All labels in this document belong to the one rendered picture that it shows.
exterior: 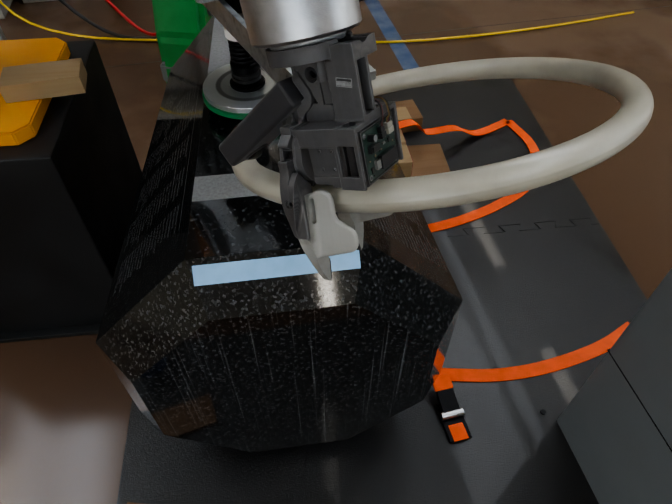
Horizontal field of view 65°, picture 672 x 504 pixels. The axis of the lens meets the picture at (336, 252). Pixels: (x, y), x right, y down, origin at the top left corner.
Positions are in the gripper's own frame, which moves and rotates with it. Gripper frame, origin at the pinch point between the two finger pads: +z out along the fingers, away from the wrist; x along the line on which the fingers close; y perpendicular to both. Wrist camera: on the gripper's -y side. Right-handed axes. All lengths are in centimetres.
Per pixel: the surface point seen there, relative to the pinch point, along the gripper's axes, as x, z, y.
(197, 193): 30, 10, -56
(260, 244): 25.8, 18.1, -37.8
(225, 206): 30, 13, -49
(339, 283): 30.4, 27.8, -25.0
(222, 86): 55, -5, -66
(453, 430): 65, 102, -23
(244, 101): 53, -2, -59
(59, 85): 43, -11, -112
